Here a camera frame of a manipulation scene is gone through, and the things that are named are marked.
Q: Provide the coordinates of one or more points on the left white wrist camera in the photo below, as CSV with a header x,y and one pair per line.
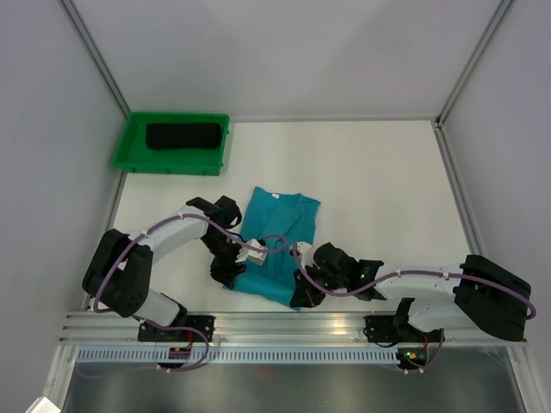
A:
x,y
253,251

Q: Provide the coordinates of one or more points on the green plastic tray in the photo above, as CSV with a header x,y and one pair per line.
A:
x,y
133,156

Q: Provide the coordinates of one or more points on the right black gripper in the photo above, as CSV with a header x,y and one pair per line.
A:
x,y
304,296

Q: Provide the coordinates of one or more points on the right aluminium frame post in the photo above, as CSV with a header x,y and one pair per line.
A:
x,y
497,18

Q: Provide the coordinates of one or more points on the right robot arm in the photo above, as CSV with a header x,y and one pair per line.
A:
x,y
476,293

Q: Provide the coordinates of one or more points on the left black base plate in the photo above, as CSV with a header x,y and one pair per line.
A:
x,y
197,328

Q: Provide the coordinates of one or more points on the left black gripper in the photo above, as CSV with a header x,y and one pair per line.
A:
x,y
226,272

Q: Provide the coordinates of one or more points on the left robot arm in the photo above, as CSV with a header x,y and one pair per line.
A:
x,y
120,270

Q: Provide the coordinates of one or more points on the aluminium front rail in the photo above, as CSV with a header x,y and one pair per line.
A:
x,y
237,329

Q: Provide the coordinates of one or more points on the rolled black t shirt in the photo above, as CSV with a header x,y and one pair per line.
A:
x,y
175,136

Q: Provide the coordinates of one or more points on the white slotted cable duct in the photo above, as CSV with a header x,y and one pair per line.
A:
x,y
262,355

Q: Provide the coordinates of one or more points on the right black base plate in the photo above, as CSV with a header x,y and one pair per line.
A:
x,y
394,329

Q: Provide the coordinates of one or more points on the aluminium frame post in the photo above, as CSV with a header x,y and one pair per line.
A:
x,y
88,42
497,18

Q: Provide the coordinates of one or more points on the teal t shirt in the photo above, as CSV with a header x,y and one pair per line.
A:
x,y
271,216

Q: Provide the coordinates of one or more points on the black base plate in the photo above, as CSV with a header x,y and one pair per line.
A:
x,y
394,329
197,328

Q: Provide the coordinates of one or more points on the left aluminium frame post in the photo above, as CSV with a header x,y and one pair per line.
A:
x,y
88,42

